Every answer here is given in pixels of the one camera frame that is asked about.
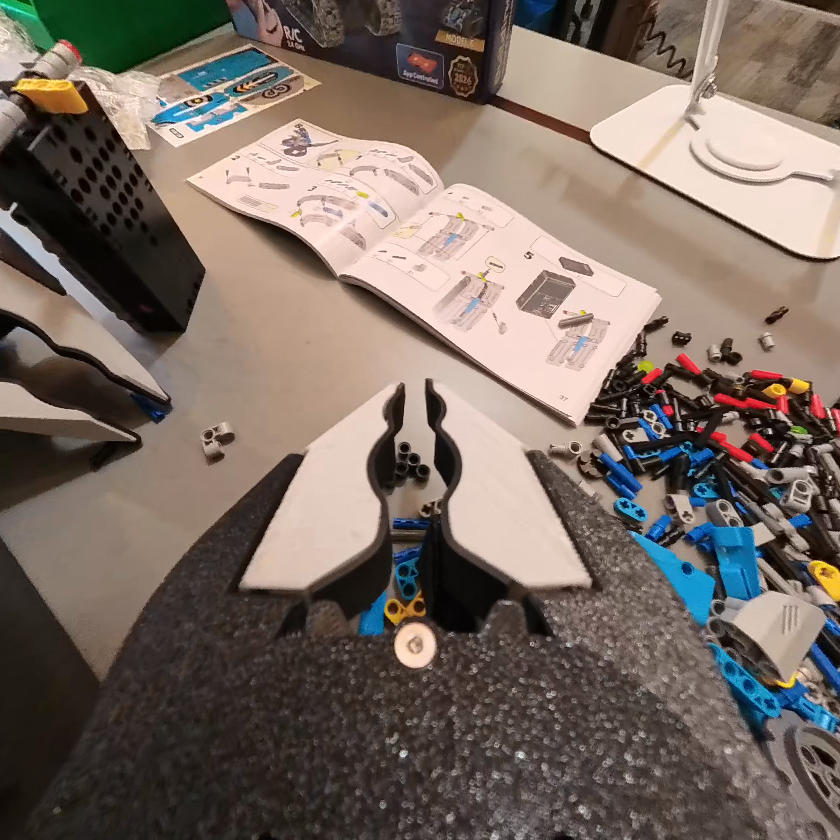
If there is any green plastic bin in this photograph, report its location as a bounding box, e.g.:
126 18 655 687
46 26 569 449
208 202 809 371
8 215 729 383
31 0 232 74

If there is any black and grey brick assembly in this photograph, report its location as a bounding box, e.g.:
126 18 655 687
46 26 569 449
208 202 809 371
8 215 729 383
0 39 206 332

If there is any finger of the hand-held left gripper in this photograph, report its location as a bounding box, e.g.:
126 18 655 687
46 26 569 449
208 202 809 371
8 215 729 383
0 270 173 406
0 379 143 448

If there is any small grey toy connector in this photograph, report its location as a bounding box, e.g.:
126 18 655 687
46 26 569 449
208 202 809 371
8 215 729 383
200 421 236 462

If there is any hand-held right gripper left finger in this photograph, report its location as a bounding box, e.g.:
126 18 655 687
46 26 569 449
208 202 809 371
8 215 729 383
237 382 408 599

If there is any blue sticker sheet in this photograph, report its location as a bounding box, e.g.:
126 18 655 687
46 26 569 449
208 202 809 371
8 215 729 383
146 42 322 148

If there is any black coiled cable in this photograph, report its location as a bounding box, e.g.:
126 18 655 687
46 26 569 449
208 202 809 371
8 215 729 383
650 18 691 75

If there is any clear bubble wrap bag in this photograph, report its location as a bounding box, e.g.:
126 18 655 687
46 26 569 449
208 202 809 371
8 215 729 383
0 10 164 153

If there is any white tablet stand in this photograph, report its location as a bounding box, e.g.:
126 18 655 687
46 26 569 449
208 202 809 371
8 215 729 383
589 0 840 261

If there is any pile of toy bricks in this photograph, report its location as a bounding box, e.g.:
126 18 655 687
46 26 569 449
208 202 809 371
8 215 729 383
357 305 840 840

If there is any grey desk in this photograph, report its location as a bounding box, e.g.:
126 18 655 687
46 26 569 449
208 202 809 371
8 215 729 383
0 26 840 680
505 26 840 309

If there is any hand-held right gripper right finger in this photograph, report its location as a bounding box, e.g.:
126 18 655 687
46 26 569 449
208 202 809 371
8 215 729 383
424 379 595 618

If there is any black perforated chair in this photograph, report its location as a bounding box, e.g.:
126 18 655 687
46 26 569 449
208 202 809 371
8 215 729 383
0 535 99 840

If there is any open instruction booklet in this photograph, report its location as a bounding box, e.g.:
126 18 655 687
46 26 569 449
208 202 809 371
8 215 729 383
187 118 662 427

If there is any toy robot kit box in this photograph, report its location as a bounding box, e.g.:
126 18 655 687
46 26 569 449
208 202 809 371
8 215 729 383
226 0 517 106

